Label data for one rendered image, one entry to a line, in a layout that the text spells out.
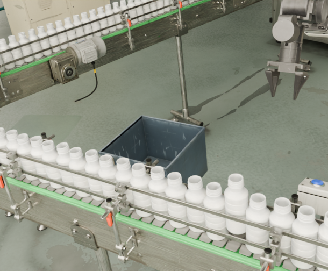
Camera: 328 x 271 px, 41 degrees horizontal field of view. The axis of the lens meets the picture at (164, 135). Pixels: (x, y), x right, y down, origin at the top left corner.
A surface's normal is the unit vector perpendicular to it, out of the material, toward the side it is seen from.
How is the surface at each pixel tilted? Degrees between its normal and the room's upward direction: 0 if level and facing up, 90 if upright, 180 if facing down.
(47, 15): 90
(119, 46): 90
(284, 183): 0
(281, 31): 67
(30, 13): 90
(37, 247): 0
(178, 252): 90
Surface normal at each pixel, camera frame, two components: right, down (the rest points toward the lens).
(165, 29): 0.65, 0.33
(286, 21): -0.51, 0.12
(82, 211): -0.51, 0.50
